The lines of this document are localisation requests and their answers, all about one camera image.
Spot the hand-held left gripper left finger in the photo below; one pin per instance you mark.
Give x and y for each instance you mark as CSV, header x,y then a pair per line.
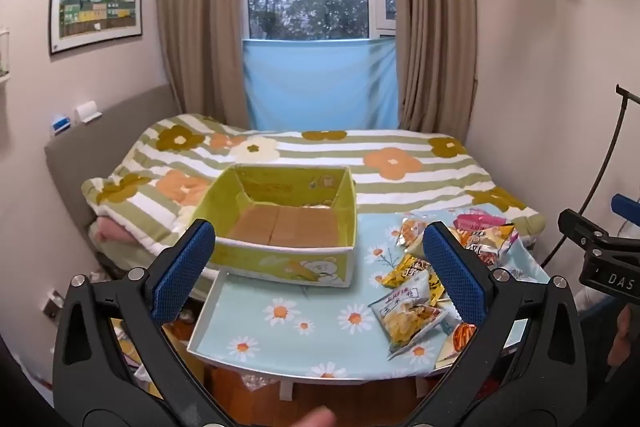
x,y
182,272

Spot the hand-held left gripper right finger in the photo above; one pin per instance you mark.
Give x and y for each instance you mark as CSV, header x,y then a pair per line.
x,y
452,272

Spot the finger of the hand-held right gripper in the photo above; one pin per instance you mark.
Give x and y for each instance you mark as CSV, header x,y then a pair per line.
x,y
626,207
582,232

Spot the green cardboard box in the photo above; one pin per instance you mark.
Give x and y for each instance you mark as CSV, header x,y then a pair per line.
x,y
280,227

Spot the person's right hand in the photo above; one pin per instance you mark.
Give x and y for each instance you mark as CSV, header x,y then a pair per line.
x,y
622,337

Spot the person's left hand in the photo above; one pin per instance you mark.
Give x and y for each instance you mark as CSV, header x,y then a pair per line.
x,y
315,419

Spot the yellow and black snack packet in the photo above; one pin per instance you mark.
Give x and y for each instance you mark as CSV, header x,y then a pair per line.
x,y
407,269

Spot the yellow red white snack packet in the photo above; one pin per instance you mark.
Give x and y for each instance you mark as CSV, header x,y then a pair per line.
x,y
492,242

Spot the small yellow white snack packet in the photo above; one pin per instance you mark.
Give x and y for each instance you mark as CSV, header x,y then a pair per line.
x,y
411,232

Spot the white chip snack packet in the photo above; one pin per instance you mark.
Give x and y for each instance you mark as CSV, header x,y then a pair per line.
x,y
405,317

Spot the orange snack packet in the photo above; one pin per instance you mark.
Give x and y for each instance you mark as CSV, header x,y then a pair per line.
x,y
457,342

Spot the pink pillow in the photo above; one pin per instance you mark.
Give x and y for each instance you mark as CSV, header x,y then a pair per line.
x,y
115,229

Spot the daisy print tablecloth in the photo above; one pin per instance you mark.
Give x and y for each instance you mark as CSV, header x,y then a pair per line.
x,y
320,317

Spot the grey headboard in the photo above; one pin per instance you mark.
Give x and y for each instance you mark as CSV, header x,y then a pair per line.
x,y
85,157

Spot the striped floral blanket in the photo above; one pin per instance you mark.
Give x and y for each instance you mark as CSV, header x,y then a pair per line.
x,y
310,149

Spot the white small device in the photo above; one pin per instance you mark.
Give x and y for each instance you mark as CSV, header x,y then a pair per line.
x,y
87,112

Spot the blue and white small box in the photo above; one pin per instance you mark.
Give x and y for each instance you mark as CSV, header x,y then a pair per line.
x,y
61,125

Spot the light blue window cloth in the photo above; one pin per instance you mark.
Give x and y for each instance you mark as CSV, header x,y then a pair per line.
x,y
320,82

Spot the beige curtain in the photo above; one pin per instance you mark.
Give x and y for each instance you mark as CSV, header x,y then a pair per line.
x,y
430,32
200,22

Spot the framed house picture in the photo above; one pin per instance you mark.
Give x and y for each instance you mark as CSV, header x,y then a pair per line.
x,y
95,7

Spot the white wall socket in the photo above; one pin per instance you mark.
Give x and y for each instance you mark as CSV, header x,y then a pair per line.
x,y
51,304

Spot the white wall shelf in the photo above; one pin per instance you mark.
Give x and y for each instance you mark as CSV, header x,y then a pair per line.
x,y
4,57

